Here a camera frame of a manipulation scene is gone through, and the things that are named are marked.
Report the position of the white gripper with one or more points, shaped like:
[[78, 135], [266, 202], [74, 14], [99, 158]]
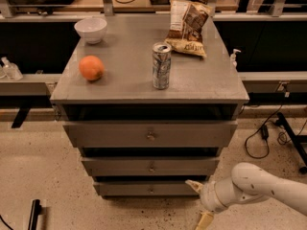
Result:
[[207, 195]]

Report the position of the grey bottom drawer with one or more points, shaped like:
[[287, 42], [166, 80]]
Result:
[[143, 189]]

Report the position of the grey drawer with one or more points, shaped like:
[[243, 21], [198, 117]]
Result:
[[99, 134], [143, 189], [150, 166]]

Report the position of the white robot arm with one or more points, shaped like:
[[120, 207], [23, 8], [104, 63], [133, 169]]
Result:
[[247, 184]]

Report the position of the grey middle drawer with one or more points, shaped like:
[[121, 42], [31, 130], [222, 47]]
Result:
[[150, 166]]

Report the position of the grey top drawer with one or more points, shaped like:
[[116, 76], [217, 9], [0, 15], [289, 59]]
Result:
[[99, 134]]

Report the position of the grey drawer cabinet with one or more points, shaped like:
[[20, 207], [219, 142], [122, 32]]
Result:
[[200, 89]]

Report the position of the black stand leg right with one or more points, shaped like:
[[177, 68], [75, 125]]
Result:
[[297, 139]]

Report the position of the white pump bottle right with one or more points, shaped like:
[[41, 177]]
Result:
[[233, 56]]

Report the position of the silver drink can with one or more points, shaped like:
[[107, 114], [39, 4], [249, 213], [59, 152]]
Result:
[[161, 65]]

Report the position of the black bar on floor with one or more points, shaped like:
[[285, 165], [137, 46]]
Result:
[[35, 212]]

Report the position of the orange fruit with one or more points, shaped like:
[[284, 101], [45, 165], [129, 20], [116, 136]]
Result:
[[91, 68]]

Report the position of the brown chip bag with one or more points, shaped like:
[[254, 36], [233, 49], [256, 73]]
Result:
[[187, 20]]

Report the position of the white bowl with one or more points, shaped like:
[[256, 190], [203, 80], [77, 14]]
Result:
[[91, 30]]

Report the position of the clear sanitizer bottle left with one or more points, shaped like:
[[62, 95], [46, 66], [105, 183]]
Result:
[[12, 71]]

